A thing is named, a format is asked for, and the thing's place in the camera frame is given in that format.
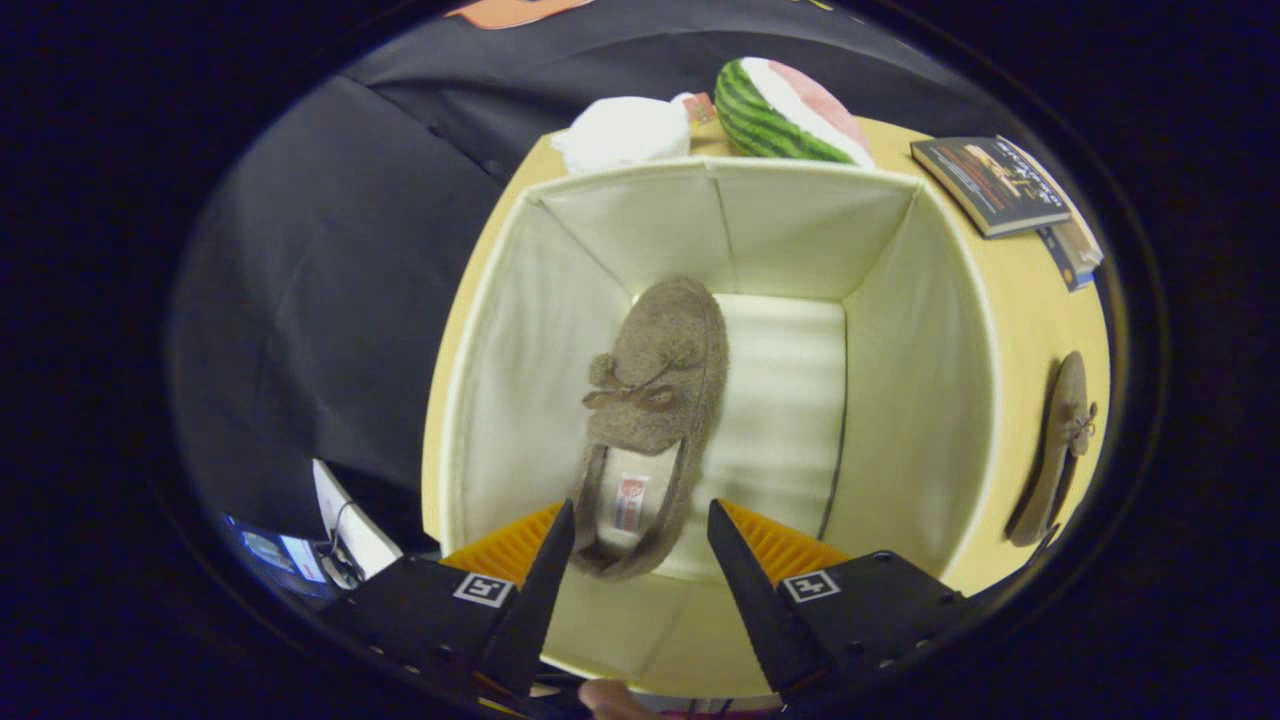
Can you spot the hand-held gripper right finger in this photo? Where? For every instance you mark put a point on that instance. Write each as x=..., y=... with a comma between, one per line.
x=760, y=610

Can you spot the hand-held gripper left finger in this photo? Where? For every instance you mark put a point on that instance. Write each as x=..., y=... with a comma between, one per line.
x=540, y=600

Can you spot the cream fabric storage box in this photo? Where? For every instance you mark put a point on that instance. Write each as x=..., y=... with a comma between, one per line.
x=790, y=400

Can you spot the brown fuzzy slipper shoe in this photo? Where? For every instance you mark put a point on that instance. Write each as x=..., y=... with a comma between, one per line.
x=660, y=360
x=1060, y=450

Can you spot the white board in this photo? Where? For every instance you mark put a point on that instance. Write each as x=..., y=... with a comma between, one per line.
x=350, y=520

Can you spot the blue glossy object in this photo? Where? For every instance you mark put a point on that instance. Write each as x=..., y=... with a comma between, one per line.
x=270, y=550

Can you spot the blue cover book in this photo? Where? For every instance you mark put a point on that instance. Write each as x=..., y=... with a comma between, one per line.
x=1060, y=262

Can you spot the white plush toy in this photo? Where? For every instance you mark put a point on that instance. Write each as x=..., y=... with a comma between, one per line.
x=625, y=130

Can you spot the black cover book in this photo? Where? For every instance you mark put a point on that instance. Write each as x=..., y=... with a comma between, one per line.
x=990, y=185

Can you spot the tan cover book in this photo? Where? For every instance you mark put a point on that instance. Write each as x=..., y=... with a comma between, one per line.
x=1085, y=240

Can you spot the watermelon slice plush toy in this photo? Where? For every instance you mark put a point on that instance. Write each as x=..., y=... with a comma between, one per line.
x=770, y=115

